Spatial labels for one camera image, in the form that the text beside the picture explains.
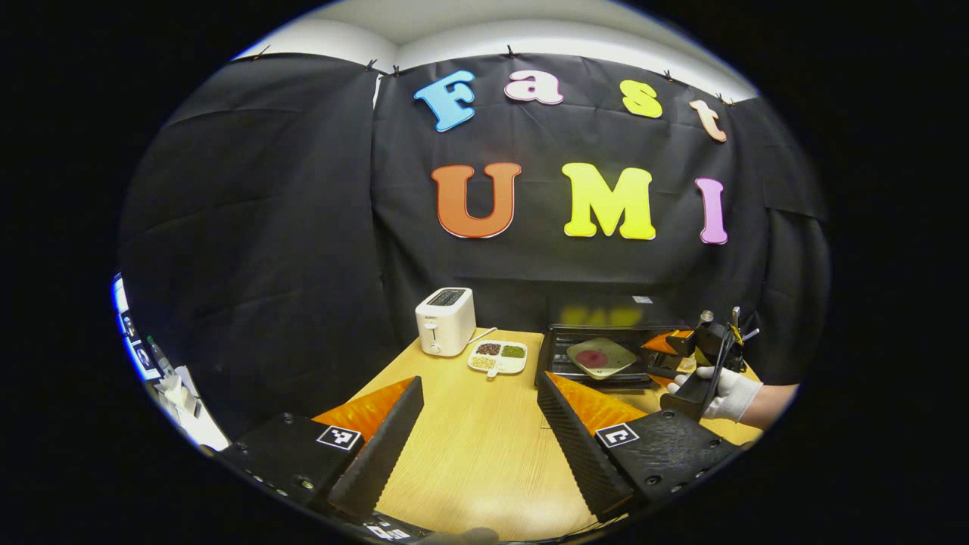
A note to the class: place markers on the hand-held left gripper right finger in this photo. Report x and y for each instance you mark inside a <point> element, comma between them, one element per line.
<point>579,446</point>

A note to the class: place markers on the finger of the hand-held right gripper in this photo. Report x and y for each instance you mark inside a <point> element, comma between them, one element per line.
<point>670,344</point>
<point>666,372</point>

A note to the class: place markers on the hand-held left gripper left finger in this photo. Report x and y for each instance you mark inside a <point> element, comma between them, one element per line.
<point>386,446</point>

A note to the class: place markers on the white square plate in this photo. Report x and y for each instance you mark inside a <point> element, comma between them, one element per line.
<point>617,356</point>

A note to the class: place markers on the black electric oven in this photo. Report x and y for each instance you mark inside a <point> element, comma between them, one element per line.
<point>606,314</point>

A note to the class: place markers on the pink round food slice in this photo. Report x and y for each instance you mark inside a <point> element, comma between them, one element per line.
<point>594,357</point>

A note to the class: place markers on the white divided grain dish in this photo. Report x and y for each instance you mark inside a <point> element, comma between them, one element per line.
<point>496,358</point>

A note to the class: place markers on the white toaster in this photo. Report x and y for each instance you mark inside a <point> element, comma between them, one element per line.
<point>445,325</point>

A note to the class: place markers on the white side desk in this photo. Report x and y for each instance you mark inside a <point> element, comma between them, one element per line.
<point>193,412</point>

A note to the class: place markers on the black backdrop cloth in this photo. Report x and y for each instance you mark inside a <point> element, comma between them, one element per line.
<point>303,227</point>

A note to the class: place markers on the bright computer monitor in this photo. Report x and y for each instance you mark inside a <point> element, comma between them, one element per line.
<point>132,333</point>

